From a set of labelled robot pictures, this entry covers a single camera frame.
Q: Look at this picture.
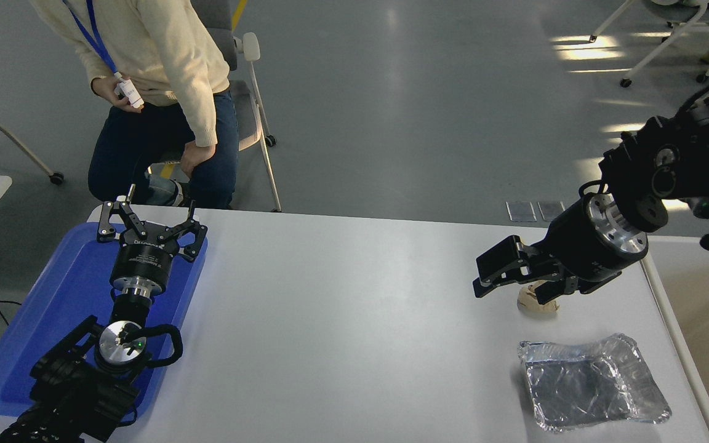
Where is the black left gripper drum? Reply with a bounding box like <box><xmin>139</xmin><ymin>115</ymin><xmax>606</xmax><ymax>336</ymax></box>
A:
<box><xmin>110</xmin><ymin>239</ymin><xmax>182</xmax><ymax>291</ymax></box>

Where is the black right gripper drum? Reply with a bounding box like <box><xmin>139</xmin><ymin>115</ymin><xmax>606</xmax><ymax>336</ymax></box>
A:
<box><xmin>542</xmin><ymin>199</ymin><xmax>630</xmax><ymax>295</ymax></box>

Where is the person's left hand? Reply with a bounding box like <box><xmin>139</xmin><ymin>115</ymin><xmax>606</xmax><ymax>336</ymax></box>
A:
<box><xmin>179</xmin><ymin>140</ymin><xmax>215</xmax><ymax>179</ymax></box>

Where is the person's right hand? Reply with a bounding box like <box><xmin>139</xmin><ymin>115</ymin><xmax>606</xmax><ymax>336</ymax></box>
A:
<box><xmin>92</xmin><ymin>75</ymin><xmax>137</xmax><ymax>113</ymax></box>

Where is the crumpled tan paper ball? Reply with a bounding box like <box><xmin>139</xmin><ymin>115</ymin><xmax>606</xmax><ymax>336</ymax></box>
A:
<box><xmin>517</xmin><ymin>283</ymin><xmax>560</xmax><ymax>314</ymax></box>

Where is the clear floor plate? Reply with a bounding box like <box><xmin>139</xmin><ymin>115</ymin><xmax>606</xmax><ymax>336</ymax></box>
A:
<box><xmin>507</xmin><ymin>201</ymin><xmax>537</xmax><ymax>222</ymax></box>
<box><xmin>537</xmin><ymin>201</ymin><xmax>567</xmax><ymax>222</ymax></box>

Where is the silver foil tray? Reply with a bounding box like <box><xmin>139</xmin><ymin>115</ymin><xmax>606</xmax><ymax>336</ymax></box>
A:
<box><xmin>517</xmin><ymin>332</ymin><xmax>672</xmax><ymax>433</ymax></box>

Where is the blue plastic tray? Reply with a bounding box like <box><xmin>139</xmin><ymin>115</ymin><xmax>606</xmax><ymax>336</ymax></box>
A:
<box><xmin>0</xmin><ymin>221</ymin><xmax>209</xmax><ymax>425</ymax></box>

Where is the white frame office chair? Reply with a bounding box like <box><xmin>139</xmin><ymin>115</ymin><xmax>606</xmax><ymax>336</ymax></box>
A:
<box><xmin>148</xmin><ymin>0</ymin><xmax>282</xmax><ymax>213</ymax></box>

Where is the white frame wheeled chair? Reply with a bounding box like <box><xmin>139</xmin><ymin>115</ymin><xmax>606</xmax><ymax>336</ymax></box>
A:
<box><xmin>588</xmin><ymin>0</ymin><xmax>709</xmax><ymax>88</ymax></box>

